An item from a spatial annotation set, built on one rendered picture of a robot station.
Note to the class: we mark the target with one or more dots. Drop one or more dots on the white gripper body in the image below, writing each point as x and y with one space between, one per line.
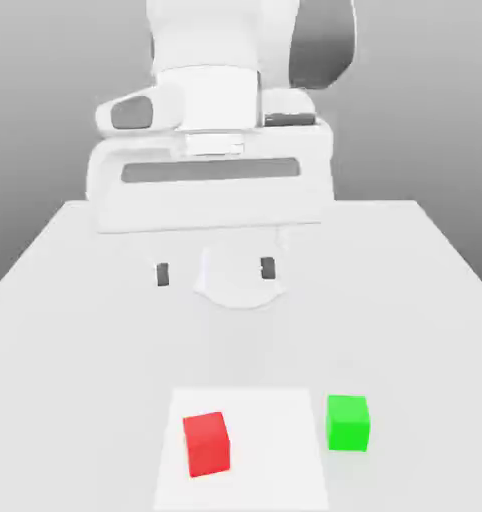
209 204

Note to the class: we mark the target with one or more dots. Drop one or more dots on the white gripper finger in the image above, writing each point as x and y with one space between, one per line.
162 274
268 268

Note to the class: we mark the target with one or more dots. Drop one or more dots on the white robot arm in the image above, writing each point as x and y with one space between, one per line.
209 52

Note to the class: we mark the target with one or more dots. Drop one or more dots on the small green cube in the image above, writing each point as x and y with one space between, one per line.
347 426

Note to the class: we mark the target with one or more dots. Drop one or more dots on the small red cube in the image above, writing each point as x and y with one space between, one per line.
207 446

